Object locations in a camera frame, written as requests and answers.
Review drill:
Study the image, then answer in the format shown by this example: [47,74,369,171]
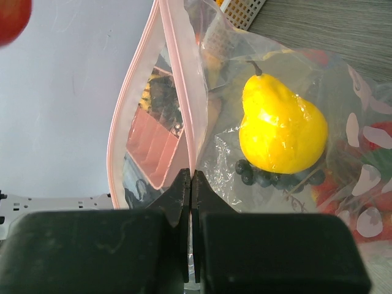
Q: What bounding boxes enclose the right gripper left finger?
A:
[1,169,190,293]

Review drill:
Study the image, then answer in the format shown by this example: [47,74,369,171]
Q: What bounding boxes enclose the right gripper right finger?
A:
[190,171,371,293]

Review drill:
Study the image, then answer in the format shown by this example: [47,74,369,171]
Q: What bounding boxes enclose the blueberry bunch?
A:
[235,159,326,192]

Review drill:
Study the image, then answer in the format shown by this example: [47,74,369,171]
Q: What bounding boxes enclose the yellow pear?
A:
[239,60,328,174]

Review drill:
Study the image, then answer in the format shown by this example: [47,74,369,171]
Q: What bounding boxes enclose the clear pink zip top bag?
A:
[107,1,391,243]

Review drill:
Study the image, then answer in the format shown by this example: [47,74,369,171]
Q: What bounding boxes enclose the strawberries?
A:
[309,122,392,221]

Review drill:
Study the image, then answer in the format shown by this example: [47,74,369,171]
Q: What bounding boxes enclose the pink divided tray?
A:
[126,66,184,190]

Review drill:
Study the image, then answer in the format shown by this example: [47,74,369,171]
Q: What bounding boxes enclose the white fruit basket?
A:
[215,0,266,31]

